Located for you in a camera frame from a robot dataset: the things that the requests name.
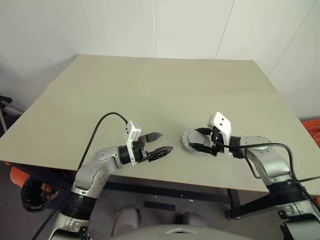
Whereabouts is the grey motor gear cover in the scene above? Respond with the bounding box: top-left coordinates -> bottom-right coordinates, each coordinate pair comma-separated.
180,127 -> 214,156

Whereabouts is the black table leg foot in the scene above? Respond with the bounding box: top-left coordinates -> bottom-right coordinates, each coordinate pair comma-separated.
224,209 -> 241,221

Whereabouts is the orange bag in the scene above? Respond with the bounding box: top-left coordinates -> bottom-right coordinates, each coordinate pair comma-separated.
5,162 -> 29,189

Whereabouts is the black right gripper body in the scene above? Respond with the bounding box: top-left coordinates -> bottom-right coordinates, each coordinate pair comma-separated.
210,127 -> 226,157

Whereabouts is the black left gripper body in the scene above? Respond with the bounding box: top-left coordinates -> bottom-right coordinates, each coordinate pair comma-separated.
132,136 -> 150,164

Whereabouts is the grey rounded robot foot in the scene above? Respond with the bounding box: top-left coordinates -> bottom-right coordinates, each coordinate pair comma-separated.
110,204 -> 141,237

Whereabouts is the dark rounded robot foot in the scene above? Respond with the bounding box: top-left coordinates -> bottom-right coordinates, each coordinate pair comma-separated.
174,210 -> 209,229

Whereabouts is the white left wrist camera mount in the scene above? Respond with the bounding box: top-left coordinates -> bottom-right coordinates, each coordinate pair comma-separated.
123,120 -> 142,166

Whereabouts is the black table frame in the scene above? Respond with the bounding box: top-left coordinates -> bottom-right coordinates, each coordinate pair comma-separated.
4,160 -> 320,221

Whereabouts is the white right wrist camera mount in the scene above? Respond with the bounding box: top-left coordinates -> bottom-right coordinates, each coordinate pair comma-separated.
205,111 -> 233,156

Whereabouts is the black and silver stand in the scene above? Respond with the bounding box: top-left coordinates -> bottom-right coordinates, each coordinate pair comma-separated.
0,95 -> 14,134

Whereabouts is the orange fabric with white cords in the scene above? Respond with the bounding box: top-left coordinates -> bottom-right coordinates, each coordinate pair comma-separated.
300,119 -> 320,149

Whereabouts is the grey robot torso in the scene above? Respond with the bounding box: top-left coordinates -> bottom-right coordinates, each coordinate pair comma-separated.
109,223 -> 219,240

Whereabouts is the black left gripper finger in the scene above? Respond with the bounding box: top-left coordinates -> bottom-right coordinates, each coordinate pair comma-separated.
147,146 -> 174,162
144,131 -> 164,144

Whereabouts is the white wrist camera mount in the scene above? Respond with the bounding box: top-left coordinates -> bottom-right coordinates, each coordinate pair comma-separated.
205,111 -> 233,156
123,120 -> 142,166

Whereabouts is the black bag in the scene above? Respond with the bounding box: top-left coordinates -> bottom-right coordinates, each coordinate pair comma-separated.
19,178 -> 62,214

